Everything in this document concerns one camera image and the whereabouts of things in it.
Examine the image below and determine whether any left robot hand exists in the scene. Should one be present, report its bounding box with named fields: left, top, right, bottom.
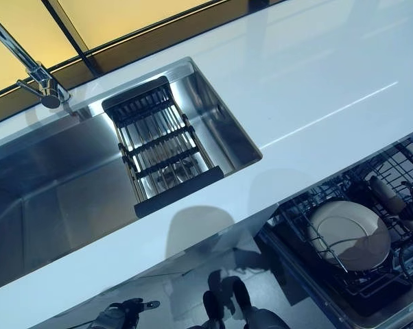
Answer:
left=89, top=297, right=162, bottom=329

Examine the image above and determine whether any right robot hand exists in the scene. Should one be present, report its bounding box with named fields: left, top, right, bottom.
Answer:
left=368, top=174, right=413, bottom=241

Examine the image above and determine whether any cream deep plate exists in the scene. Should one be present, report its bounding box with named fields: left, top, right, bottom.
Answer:
left=307, top=199, right=379, bottom=255

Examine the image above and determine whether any black sink dish rack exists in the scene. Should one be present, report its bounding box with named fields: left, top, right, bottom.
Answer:
left=101, top=75, right=225, bottom=218

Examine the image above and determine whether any stainless steel sink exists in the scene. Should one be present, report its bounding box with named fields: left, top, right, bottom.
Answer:
left=0, top=56, right=263, bottom=296

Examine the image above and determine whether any chrome gooseneck faucet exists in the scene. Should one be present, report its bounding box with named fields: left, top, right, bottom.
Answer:
left=0, top=9, right=73, bottom=111

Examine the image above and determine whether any black wire dishwasher rack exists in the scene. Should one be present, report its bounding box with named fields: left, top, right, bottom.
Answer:
left=270, top=136, right=413, bottom=310

